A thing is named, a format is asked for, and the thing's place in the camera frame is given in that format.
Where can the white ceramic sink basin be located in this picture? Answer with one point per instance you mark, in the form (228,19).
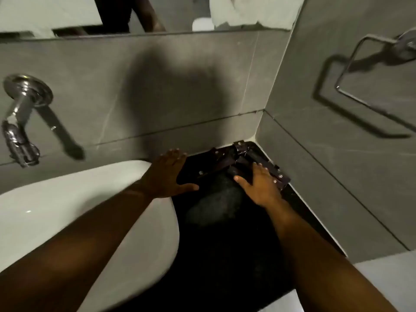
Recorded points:
(52,198)

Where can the chrome wall faucet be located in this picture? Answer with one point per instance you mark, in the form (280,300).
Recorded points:
(20,107)

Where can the person's right hand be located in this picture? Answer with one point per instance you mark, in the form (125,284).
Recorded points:
(261,190)

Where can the dark brown leather tray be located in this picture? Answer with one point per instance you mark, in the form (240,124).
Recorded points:
(227,162)

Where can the person's left thumb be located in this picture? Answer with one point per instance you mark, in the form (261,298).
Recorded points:
(188,188)

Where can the person's left hand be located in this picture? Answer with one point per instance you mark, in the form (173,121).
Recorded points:
(165,178)

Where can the person's left forearm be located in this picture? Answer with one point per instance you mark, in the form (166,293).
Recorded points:
(74,250)

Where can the person's right thumb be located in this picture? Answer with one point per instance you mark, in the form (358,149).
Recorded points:
(243,181)

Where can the person's right forearm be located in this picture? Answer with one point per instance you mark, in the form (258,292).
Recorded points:
(321,269)

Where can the wall mirror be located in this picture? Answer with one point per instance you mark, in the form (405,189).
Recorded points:
(35,12)

